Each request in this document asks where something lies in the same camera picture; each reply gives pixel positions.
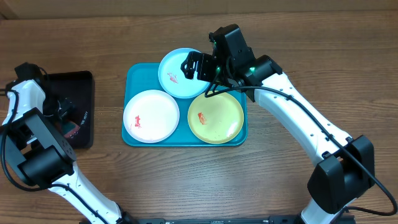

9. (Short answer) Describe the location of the teal plastic tray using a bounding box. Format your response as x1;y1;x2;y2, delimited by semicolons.
121;63;248;147

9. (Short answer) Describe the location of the white plate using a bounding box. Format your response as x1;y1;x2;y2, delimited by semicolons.
123;90;180;144

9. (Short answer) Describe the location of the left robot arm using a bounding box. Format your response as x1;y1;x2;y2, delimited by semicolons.
1;62;138;223

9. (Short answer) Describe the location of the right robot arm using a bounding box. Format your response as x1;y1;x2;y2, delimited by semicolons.
180;24;374;223

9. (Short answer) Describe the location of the light blue plate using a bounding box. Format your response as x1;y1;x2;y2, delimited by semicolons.
158;48;209;99

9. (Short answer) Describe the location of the black rectangular tray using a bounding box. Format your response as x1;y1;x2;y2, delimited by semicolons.
44;70;95;149

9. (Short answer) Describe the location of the yellow-green plate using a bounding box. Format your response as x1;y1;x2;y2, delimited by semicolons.
187;93;244;144

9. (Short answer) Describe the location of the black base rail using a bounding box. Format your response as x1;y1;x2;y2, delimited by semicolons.
79;214;356;224

